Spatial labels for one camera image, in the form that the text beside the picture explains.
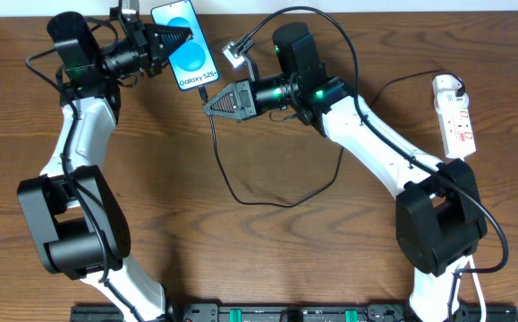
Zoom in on black USB charger cable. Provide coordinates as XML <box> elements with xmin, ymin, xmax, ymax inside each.
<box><xmin>198</xmin><ymin>69</ymin><xmax>467</xmax><ymax>208</ymax></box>

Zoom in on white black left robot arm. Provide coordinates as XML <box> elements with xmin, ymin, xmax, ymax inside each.
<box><xmin>17</xmin><ymin>7</ymin><xmax>192</xmax><ymax>321</ymax></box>

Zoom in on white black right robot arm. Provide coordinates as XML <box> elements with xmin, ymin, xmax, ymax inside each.
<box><xmin>204</xmin><ymin>22</ymin><xmax>488</xmax><ymax>321</ymax></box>

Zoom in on white charger plug adapter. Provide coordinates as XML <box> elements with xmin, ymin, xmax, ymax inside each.
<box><xmin>434</xmin><ymin>90</ymin><xmax>469</xmax><ymax>114</ymax></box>

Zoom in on white power strip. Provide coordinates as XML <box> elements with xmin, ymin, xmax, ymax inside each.
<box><xmin>431</xmin><ymin>73</ymin><xmax>478</xmax><ymax>160</ymax></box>

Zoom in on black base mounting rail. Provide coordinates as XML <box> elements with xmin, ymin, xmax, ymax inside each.
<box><xmin>68</xmin><ymin>303</ymin><xmax>518</xmax><ymax>322</ymax></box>

